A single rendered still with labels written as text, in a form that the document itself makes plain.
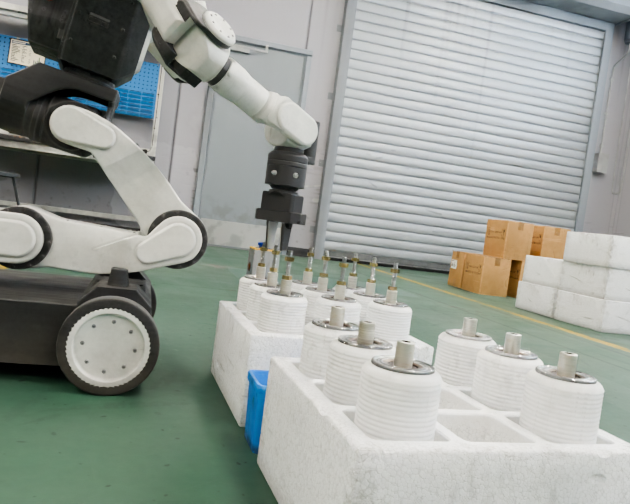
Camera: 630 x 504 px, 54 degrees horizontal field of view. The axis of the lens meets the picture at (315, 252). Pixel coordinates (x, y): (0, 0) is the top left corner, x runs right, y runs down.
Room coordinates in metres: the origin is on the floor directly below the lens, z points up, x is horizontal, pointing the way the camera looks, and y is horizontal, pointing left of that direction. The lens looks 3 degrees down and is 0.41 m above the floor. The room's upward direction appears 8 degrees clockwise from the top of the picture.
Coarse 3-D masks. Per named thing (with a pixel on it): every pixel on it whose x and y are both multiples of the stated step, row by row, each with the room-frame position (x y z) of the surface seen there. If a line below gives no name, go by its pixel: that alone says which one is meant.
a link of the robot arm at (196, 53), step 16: (192, 32) 1.21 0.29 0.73; (176, 48) 1.23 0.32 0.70; (192, 48) 1.21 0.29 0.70; (208, 48) 1.20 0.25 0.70; (176, 64) 1.23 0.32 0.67; (192, 64) 1.22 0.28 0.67; (208, 64) 1.21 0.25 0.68; (224, 64) 1.22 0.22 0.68; (192, 80) 1.25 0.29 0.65; (208, 80) 1.24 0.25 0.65; (224, 80) 1.23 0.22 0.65; (240, 80) 1.24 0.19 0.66; (224, 96) 1.26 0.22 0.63; (240, 96) 1.26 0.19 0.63; (256, 96) 1.27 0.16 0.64; (256, 112) 1.29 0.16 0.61
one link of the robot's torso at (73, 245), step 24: (48, 216) 1.42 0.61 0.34; (48, 240) 1.41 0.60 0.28; (72, 240) 1.43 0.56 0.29; (96, 240) 1.45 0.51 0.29; (120, 240) 1.43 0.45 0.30; (144, 240) 1.44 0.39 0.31; (168, 240) 1.45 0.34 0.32; (192, 240) 1.46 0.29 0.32; (0, 264) 1.38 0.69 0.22; (24, 264) 1.40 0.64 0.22; (48, 264) 1.42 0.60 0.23; (72, 264) 1.44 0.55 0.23; (96, 264) 1.45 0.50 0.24; (120, 264) 1.44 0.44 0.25; (144, 264) 1.44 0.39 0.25; (168, 264) 1.46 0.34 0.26
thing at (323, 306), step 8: (320, 304) 1.27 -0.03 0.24; (328, 304) 1.25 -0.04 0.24; (336, 304) 1.25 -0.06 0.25; (344, 304) 1.25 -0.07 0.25; (352, 304) 1.26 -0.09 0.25; (320, 312) 1.26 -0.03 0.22; (328, 312) 1.25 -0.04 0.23; (352, 312) 1.26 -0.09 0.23; (360, 312) 1.29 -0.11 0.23; (344, 320) 1.25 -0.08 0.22; (352, 320) 1.26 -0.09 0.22
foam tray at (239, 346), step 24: (240, 312) 1.39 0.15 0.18; (216, 336) 1.51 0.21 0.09; (240, 336) 1.25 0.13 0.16; (264, 336) 1.17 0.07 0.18; (288, 336) 1.19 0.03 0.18; (216, 360) 1.47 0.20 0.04; (240, 360) 1.22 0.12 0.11; (264, 360) 1.17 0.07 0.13; (240, 384) 1.19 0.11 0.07; (240, 408) 1.17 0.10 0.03
